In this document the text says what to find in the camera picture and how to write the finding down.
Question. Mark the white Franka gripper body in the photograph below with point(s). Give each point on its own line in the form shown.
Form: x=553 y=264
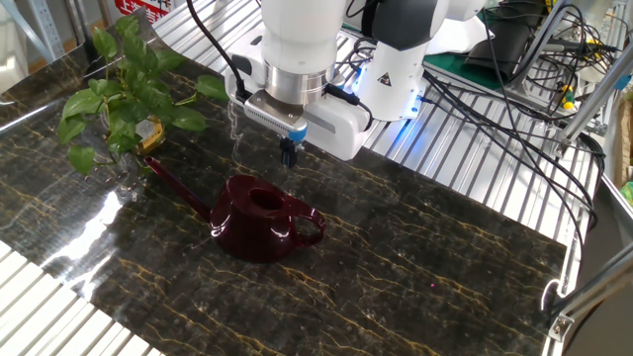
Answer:
x=341 y=128

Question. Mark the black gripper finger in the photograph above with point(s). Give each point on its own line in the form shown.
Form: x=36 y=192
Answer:
x=296 y=154
x=285 y=153

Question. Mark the dark red watering can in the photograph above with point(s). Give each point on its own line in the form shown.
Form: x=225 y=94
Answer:
x=247 y=227

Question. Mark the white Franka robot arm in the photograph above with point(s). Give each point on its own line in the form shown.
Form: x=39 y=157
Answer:
x=297 y=29

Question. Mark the yellow plant pot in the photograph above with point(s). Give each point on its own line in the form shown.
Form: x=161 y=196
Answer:
x=151 y=136

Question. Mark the green leafy plant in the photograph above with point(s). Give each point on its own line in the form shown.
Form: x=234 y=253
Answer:
x=138 y=94

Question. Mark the black marble pattern mat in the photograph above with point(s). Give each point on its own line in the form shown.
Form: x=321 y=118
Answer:
x=346 y=272

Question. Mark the green cutting mat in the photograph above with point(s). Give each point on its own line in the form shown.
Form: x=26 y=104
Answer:
x=460 y=71

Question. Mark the black pouch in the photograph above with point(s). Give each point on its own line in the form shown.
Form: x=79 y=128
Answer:
x=499 y=44

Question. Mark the red white sign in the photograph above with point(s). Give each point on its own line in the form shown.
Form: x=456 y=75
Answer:
x=143 y=7

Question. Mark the grey metal pole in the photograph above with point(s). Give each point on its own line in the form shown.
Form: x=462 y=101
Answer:
x=539 y=44

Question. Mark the slanted aluminium profile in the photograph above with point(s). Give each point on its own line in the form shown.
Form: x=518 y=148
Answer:
x=593 y=99

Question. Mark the silver wrist camera blue caps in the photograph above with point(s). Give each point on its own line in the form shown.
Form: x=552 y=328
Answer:
x=272 y=116

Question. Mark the grey metal shelf bracket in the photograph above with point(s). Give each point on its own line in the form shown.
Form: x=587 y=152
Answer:
x=42 y=25

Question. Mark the aluminium profile with bracket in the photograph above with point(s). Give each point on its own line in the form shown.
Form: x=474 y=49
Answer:
x=593 y=292

